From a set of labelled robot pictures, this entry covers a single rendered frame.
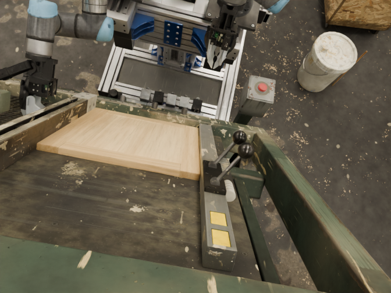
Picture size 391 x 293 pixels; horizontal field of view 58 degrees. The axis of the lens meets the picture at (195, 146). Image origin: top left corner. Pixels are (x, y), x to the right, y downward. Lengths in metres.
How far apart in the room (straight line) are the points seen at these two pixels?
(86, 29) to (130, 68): 1.22
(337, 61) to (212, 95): 0.86
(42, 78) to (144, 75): 1.29
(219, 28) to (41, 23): 0.50
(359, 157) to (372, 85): 0.62
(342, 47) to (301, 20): 0.61
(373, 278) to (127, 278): 0.41
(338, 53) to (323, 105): 0.42
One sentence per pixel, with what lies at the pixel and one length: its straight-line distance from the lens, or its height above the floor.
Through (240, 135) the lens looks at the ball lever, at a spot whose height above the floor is 1.45.
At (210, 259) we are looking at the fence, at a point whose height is 1.67.
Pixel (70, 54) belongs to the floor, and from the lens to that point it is 2.74.
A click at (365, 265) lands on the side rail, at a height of 1.68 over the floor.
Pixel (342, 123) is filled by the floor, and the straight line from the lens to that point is 2.81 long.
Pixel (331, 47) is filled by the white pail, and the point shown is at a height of 0.35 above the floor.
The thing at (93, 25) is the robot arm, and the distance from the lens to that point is 1.18.
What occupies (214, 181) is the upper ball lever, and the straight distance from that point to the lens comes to 0.80.
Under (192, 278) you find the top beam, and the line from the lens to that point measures 0.41.
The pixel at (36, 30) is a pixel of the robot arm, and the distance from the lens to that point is 1.12.
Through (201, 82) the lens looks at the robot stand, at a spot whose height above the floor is 0.21.
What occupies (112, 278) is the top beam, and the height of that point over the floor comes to 1.88.
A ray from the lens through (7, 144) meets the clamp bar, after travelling 0.86.
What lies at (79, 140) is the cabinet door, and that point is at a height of 1.27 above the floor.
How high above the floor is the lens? 2.27
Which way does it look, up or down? 71 degrees down
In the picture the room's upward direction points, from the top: 20 degrees clockwise
